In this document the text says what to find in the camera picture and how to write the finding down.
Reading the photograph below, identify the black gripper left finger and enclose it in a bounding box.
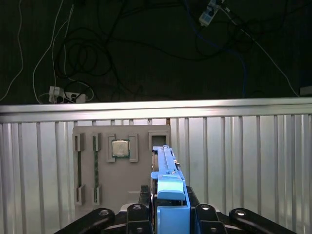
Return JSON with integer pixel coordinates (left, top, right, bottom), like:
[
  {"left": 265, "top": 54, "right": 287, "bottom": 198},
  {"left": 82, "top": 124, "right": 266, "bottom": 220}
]
[{"left": 54, "top": 185, "right": 155, "bottom": 234}]

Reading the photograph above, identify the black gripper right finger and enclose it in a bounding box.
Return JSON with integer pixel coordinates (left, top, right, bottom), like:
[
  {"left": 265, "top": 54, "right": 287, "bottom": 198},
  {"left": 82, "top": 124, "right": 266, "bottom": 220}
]
[{"left": 185, "top": 186, "right": 297, "bottom": 234}]

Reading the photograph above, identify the hard disk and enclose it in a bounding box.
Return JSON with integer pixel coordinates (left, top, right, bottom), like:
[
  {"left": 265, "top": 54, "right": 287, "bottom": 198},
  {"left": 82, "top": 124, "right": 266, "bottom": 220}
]
[{"left": 150, "top": 145, "right": 191, "bottom": 234}]

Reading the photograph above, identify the grey parts rack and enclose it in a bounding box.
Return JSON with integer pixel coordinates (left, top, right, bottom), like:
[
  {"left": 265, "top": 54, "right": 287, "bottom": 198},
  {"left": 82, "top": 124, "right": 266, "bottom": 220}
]
[{"left": 72, "top": 124, "right": 171, "bottom": 214}]

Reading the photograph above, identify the green RAM stick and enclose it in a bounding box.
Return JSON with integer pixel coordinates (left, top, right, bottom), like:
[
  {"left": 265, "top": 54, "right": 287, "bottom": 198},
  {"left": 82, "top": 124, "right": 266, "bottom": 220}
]
[
  {"left": 93, "top": 136, "right": 100, "bottom": 203},
  {"left": 74, "top": 135, "right": 82, "bottom": 204}
]

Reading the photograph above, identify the silver CPU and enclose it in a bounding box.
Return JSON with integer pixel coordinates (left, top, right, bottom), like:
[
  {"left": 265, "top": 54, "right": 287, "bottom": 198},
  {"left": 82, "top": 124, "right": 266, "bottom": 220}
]
[{"left": 111, "top": 139, "right": 130, "bottom": 159}]

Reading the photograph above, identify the white blue power strip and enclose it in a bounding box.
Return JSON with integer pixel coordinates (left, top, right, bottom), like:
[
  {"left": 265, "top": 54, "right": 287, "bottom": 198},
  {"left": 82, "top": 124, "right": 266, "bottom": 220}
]
[{"left": 198, "top": 0, "right": 221, "bottom": 27}]

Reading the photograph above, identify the blue floor cable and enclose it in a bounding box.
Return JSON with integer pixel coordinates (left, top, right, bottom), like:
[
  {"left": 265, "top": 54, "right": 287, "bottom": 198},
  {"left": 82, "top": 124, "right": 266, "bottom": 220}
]
[{"left": 184, "top": 0, "right": 247, "bottom": 98}]

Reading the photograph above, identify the white floor cable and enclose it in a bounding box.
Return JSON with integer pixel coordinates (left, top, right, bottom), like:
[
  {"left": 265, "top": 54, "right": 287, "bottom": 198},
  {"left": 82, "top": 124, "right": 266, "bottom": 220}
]
[
  {"left": 0, "top": 0, "right": 24, "bottom": 102},
  {"left": 32, "top": 4, "right": 75, "bottom": 104},
  {"left": 220, "top": 6, "right": 300, "bottom": 98}
]

